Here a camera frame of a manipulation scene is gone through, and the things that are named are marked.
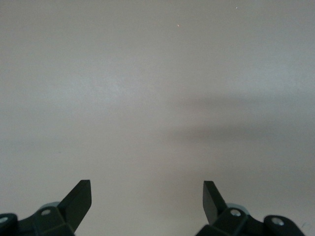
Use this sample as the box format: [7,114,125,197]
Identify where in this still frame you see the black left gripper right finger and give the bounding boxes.
[195,181,306,236]

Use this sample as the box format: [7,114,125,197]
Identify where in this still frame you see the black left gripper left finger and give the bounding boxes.
[0,179,92,236]

